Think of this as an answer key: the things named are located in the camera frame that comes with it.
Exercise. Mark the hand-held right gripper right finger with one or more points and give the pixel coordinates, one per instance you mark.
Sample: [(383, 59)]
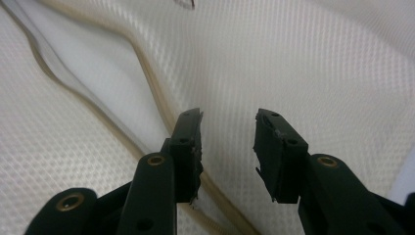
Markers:
[(281, 156)]

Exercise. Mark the white non-woven fabric bag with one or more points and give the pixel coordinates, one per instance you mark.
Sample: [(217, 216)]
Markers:
[(293, 65)]

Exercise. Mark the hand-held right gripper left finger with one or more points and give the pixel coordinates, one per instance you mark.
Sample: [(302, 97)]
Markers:
[(185, 153)]

